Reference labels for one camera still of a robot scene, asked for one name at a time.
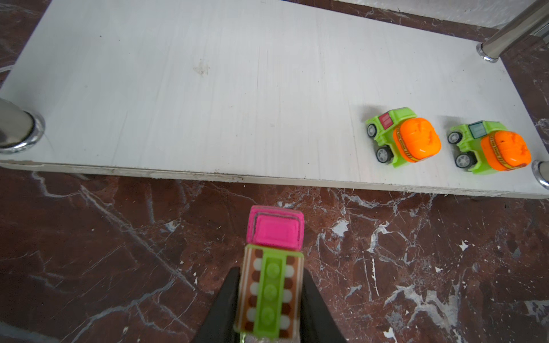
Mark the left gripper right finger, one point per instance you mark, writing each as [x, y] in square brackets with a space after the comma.
[316, 322]

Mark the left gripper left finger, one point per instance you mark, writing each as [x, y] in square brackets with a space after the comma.
[218, 325]

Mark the pink green toy truck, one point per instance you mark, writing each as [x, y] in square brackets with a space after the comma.
[271, 277]

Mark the orange green toy truck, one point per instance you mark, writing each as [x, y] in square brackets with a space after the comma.
[487, 147]
[402, 137]

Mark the white two-tier shelf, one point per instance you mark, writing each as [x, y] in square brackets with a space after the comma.
[253, 91]

